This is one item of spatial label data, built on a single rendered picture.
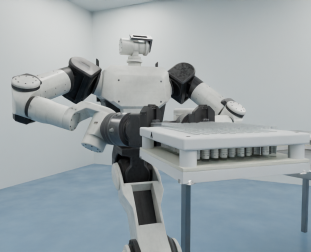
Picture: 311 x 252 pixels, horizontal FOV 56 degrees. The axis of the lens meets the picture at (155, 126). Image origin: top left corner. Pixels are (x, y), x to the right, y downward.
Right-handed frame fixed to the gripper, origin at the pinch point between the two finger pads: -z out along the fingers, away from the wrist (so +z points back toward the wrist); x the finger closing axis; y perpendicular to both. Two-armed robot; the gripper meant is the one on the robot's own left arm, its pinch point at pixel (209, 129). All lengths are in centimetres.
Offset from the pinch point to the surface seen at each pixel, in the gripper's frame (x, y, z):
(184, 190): 39, -19, 89
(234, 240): 100, -80, 150
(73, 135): 33, 74, 464
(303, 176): 20, -48, 28
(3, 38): -107, 152, 355
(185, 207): 49, -20, 89
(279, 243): 101, -112, 139
